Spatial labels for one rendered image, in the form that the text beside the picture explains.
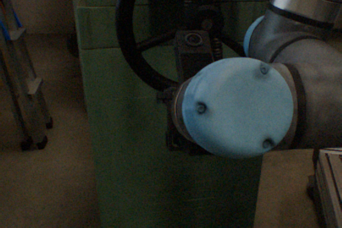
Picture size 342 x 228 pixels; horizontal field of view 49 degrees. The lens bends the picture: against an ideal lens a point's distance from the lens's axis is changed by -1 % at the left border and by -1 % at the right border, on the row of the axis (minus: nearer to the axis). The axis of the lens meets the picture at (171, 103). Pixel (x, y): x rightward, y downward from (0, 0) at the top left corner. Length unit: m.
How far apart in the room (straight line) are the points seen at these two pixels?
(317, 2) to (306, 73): 0.12
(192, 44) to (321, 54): 0.18
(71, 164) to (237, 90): 1.46
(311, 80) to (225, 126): 0.09
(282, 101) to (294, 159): 1.48
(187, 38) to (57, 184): 1.19
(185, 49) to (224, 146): 0.24
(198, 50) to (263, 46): 0.09
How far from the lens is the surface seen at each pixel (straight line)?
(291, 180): 1.63
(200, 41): 0.50
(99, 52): 0.83
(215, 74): 0.27
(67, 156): 1.75
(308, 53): 0.38
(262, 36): 0.44
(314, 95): 0.31
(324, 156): 1.40
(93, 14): 0.80
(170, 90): 0.48
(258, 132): 0.27
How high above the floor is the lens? 0.98
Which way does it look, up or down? 27 degrees down
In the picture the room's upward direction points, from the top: straight up
